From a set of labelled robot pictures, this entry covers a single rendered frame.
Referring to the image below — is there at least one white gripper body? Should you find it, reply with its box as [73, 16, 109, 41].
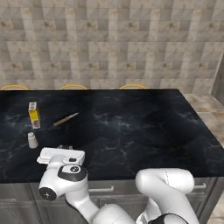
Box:
[36, 147, 87, 166]

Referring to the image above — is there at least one white shaker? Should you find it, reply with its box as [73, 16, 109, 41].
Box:
[27, 131, 39, 150]

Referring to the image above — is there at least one grey cabinet door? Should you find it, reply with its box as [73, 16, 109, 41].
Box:
[0, 199, 45, 224]

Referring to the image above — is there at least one yellow and white box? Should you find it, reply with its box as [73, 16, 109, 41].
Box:
[27, 101, 42, 130]

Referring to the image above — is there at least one grey drawer front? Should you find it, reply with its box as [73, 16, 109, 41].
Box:
[0, 182, 41, 203]
[191, 177, 219, 203]
[87, 178, 142, 200]

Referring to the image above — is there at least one yellow stool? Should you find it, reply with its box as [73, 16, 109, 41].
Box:
[0, 84, 30, 91]
[59, 83, 88, 91]
[119, 83, 147, 90]

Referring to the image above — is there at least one silver drawer handle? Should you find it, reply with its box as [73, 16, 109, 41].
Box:
[87, 185, 115, 193]
[186, 182, 207, 195]

